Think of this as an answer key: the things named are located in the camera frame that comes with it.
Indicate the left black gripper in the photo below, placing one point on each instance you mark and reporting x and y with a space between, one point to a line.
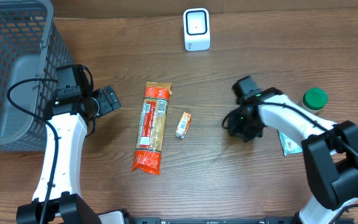
108 100

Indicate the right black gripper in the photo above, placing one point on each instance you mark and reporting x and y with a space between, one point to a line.
233 130

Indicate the teal wet wipes pack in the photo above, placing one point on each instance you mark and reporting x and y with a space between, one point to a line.
288 145

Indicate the brown biscuit packet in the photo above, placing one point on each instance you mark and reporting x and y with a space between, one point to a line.
148 148

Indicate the orange tissue pack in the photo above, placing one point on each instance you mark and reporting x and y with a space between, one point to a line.
183 125

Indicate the green lidded jar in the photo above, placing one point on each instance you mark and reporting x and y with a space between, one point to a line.
313 100

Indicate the red snack packet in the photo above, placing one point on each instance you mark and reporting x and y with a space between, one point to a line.
146 123

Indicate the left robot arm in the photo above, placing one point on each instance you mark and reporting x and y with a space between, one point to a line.
74 105

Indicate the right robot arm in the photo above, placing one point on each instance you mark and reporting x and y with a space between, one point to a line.
330 150

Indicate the white barcode scanner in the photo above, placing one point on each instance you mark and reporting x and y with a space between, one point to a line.
196 29

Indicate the grey plastic mesh basket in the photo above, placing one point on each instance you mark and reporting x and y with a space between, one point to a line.
31 50

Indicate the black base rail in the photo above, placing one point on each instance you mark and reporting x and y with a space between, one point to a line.
266 220

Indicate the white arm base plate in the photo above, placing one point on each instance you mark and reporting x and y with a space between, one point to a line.
116 217

